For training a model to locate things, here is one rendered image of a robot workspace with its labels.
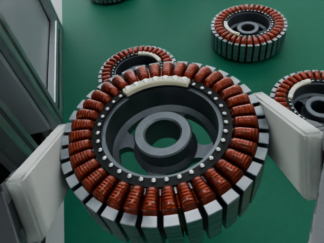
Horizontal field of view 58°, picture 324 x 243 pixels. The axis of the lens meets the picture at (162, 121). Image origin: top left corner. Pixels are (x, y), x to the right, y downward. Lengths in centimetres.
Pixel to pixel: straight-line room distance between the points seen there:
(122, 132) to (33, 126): 23
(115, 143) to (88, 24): 45
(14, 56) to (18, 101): 5
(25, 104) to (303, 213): 32
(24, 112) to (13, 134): 7
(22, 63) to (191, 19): 32
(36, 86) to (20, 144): 8
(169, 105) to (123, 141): 4
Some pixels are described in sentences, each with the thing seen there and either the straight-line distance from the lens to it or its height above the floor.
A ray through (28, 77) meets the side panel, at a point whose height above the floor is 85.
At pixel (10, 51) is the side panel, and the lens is 34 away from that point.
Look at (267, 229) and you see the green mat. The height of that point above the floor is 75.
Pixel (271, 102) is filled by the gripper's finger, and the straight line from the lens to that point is 16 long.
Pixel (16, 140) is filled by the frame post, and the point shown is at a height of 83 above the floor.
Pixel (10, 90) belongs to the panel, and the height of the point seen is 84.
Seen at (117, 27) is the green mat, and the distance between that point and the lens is 58.
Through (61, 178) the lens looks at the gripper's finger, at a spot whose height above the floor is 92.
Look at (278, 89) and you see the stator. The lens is 37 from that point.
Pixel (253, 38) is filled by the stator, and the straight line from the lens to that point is 45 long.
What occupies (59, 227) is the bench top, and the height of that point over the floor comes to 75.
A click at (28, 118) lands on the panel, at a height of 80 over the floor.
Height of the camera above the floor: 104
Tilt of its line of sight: 50 degrees down
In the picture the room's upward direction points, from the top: 12 degrees counter-clockwise
